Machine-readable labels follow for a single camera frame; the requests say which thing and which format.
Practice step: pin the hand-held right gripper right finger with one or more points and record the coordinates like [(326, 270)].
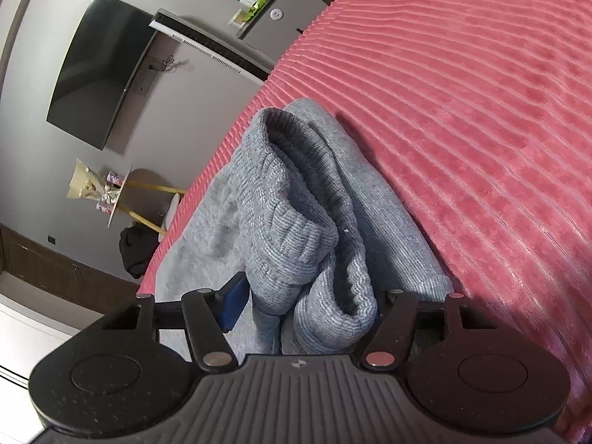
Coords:
[(393, 314)]

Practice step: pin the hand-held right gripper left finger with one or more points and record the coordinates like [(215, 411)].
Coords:
[(233, 300)]

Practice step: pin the grey pants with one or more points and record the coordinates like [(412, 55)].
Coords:
[(286, 222)]

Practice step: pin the black bag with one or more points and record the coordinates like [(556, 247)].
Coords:
[(136, 252)]

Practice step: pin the yellow two-tier side table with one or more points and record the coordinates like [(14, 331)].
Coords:
[(143, 185)]

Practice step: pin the small pink box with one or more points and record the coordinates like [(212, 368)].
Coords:
[(105, 205), (116, 177)]

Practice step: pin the cream flower bouquet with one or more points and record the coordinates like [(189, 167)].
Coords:
[(90, 185)]

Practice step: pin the pink ribbed blanket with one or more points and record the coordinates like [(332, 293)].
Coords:
[(462, 101)]

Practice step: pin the white tower air conditioner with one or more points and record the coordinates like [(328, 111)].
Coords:
[(208, 46)]

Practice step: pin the grey bedside cabinet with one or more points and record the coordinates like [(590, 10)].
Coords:
[(289, 23)]

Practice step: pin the small white box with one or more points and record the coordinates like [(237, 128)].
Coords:
[(238, 17)]

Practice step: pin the green packet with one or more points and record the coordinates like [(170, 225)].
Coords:
[(257, 8)]

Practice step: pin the wall socket panel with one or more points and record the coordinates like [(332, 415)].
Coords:
[(149, 75)]

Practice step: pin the black wall television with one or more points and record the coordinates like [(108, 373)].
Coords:
[(97, 74)]

